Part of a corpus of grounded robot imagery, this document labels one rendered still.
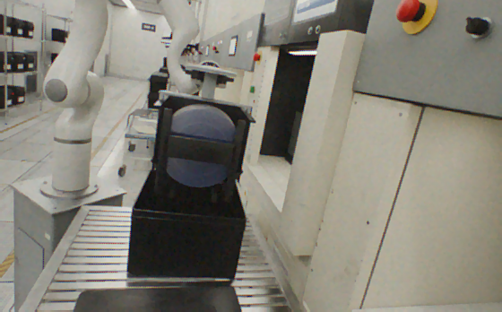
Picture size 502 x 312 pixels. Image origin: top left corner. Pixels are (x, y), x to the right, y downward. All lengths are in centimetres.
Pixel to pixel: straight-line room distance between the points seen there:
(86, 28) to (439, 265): 113
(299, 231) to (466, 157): 38
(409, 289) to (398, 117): 37
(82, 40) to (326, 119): 79
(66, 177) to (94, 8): 57
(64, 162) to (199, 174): 57
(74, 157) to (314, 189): 81
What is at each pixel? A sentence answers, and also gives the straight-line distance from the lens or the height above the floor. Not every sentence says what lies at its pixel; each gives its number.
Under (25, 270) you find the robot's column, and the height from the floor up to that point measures 46.
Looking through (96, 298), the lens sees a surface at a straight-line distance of 64.
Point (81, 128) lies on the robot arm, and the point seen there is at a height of 100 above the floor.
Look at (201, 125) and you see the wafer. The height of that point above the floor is 114.
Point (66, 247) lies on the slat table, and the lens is 96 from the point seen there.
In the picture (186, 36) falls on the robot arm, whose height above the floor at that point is 135.
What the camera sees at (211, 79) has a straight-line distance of 77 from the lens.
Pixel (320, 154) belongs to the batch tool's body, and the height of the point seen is 113.
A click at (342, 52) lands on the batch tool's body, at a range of 68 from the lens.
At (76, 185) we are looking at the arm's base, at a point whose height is 79.
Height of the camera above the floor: 128
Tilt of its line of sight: 13 degrees down
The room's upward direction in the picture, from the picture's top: 10 degrees clockwise
